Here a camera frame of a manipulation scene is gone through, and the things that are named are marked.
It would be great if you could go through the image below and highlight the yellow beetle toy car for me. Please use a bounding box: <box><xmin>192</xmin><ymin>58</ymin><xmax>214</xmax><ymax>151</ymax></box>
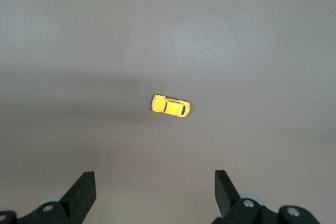
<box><xmin>150</xmin><ymin>93</ymin><xmax>191</xmax><ymax>119</ymax></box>

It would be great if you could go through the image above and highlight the brown table mat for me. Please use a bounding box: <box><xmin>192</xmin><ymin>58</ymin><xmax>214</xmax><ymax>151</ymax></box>
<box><xmin>0</xmin><ymin>0</ymin><xmax>336</xmax><ymax>224</ymax></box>

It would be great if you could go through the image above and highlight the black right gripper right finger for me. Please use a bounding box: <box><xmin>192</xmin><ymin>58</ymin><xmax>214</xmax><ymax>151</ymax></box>
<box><xmin>212</xmin><ymin>169</ymin><xmax>320</xmax><ymax>224</ymax></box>

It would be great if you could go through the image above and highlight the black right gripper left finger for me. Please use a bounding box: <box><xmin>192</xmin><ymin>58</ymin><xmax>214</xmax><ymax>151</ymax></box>
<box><xmin>0</xmin><ymin>171</ymin><xmax>97</xmax><ymax>224</ymax></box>

